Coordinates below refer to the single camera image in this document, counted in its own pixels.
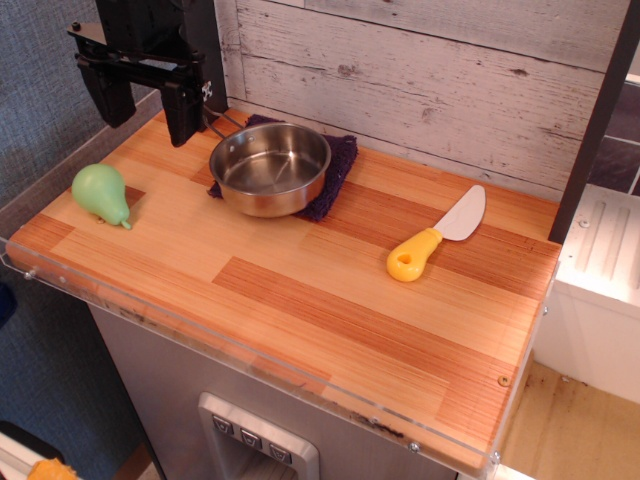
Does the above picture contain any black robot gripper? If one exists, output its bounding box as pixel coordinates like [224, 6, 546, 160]
[67, 1, 212, 147]

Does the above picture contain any stainless steel pan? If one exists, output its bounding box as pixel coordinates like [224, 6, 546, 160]
[202, 109, 333, 219]

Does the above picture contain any green toy pear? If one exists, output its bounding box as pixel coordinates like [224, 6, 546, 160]
[71, 163, 131, 230]

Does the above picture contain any silver toy fridge cabinet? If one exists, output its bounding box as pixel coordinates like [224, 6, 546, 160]
[90, 307, 457, 479]

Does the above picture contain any toy ice dispenser panel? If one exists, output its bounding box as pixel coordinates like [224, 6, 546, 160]
[198, 392, 320, 479]

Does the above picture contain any orange object bottom left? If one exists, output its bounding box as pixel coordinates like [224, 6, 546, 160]
[27, 458, 78, 480]

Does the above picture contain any yellow handled toy knife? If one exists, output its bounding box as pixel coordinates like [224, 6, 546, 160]
[386, 185, 486, 282]

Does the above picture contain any dark right vertical post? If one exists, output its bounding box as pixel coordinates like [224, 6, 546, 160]
[548, 0, 639, 244]

